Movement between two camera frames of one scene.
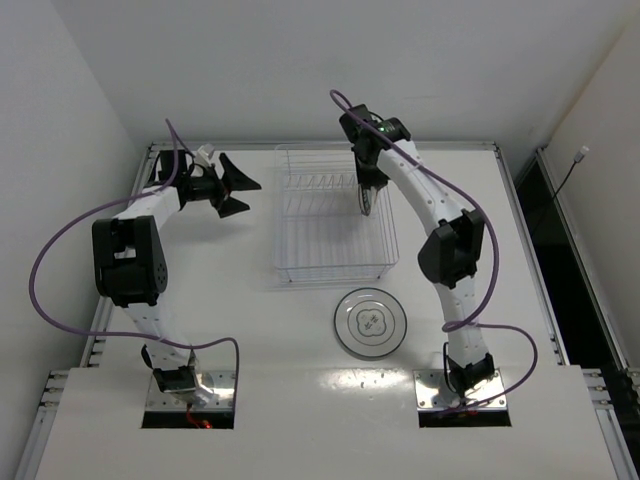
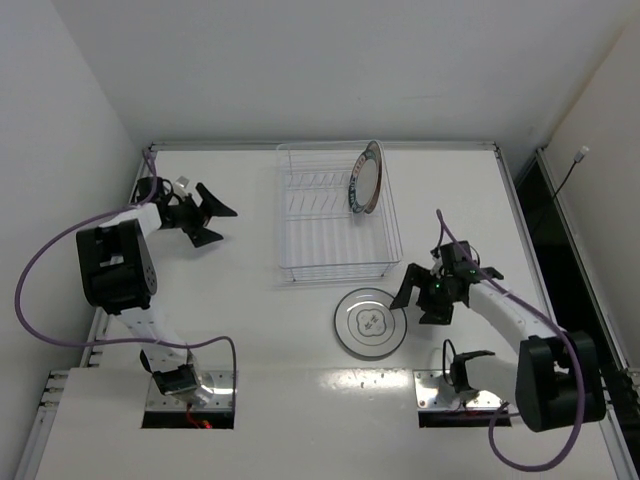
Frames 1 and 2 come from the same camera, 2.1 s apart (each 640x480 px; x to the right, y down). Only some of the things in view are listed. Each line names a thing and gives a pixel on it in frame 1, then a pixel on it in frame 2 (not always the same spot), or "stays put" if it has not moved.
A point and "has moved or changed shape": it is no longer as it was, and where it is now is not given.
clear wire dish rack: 320,230 stays put
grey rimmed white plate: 370,322 stays put
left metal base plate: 221,386 stays put
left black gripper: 220,189 to 194,215
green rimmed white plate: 364,198 has moved or changed shape
